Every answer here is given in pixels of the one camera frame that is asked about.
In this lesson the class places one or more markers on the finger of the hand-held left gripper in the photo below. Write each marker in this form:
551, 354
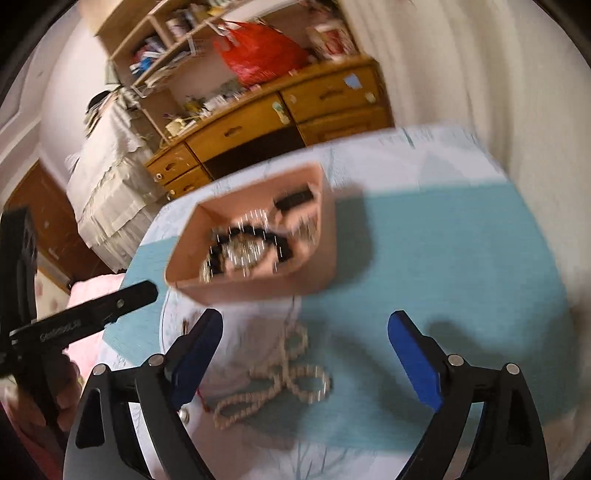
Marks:
124, 302

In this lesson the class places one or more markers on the white lace furniture cover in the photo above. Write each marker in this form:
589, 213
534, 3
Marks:
111, 184

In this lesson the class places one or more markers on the tree print tablecloth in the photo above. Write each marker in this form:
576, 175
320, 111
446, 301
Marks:
438, 254

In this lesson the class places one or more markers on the wooden desk shelf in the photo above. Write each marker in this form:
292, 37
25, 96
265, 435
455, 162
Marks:
152, 50

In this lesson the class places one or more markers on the wooden desk with drawers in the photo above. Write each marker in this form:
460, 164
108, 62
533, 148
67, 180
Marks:
258, 124

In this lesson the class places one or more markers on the white leaf print curtain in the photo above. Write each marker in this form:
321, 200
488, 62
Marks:
485, 92

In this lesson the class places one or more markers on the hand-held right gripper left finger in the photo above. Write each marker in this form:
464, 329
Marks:
198, 355

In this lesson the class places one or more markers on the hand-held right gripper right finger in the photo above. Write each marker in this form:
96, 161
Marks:
415, 355

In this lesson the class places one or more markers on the brown wooden door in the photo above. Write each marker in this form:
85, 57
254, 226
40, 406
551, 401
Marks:
41, 217

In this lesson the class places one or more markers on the person's left hand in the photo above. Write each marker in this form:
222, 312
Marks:
69, 387

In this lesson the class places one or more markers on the patterned paper cup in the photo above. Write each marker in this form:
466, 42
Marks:
339, 41

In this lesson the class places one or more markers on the red plastic bag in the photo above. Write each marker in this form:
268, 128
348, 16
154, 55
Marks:
263, 55

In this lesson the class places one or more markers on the pink plastic box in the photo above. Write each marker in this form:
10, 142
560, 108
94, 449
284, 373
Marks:
258, 288

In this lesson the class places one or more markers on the dark bag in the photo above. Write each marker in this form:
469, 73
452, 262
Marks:
99, 99

